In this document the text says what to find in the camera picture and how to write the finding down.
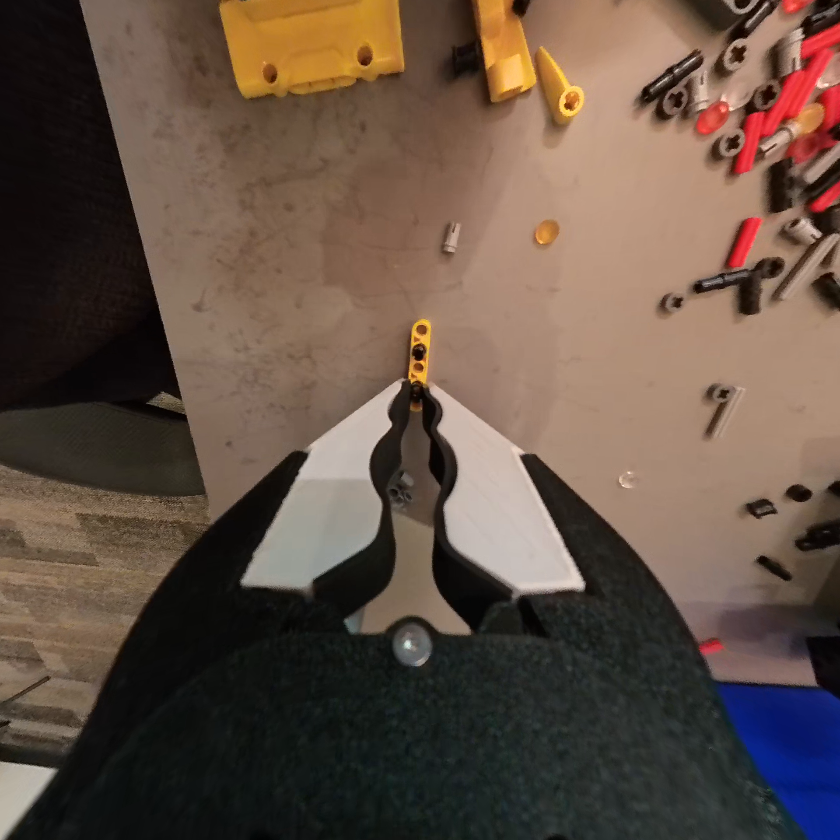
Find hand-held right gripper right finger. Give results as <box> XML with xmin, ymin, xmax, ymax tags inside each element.
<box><xmin>420</xmin><ymin>379</ymin><xmax>586</xmax><ymax>636</ymax></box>

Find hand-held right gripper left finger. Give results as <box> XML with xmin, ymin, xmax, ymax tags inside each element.
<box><xmin>240</xmin><ymin>378</ymin><xmax>416</xmax><ymax>634</ymax></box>

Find yellow thin beam black pins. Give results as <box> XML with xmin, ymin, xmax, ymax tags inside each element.
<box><xmin>407</xmin><ymin>319</ymin><xmax>434</xmax><ymax>413</ymax></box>

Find dark oval chair base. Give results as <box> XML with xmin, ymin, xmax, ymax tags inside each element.
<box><xmin>0</xmin><ymin>400</ymin><xmax>206</xmax><ymax>497</ymax></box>

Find grey axle with connector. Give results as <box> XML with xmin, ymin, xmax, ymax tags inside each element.
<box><xmin>705</xmin><ymin>383</ymin><xmax>746</xmax><ymax>439</ymax></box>

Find long black connector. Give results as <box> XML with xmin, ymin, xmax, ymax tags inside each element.
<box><xmin>794</xmin><ymin>521</ymin><xmax>840</xmax><ymax>552</ymax></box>

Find black tee connector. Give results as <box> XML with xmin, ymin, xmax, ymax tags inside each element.
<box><xmin>693</xmin><ymin>257</ymin><xmax>785</xmax><ymax>316</ymax></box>

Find blue sheet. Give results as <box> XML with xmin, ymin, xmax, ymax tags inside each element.
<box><xmin>715</xmin><ymin>681</ymin><xmax>840</xmax><ymax>840</ymax></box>

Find red connector pin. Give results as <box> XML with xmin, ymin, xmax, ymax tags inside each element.
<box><xmin>725</xmin><ymin>217</ymin><xmax>764</xmax><ymax>269</ymax></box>

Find long grey axle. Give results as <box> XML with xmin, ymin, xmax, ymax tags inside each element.
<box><xmin>773</xmin><ymin>233</ymin><xmax>840</xmax><ymax>301</ymax></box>

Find black fabric chair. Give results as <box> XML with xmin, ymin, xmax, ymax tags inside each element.
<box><xmin>0</xmin><ymin>0</ymin><xmax>181</xmax><ymax>411</ymax></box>

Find yellow tooth piece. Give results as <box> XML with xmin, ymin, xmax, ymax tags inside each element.
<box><xmin>535</xmin><ymin>46</ymin><xmax>586</xmax><ymax>127</ymax></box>

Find yellow curved panel piece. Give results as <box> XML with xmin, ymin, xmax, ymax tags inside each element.
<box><xmin>471</xmin><ymin>0</ymin><xmax>538</xmax><ymax>105</ymax></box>

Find yellow panel block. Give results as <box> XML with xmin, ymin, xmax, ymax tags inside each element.
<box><xmin>218</xmin><ymin>0</ymin><xmax>404</xmax><ymax>101</ymax></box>

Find pile of small building pieces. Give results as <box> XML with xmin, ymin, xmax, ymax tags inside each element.
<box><xmin>640</xmin><ymin>0</ymin><xmax>840</xmax><ymax>216</ymax></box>

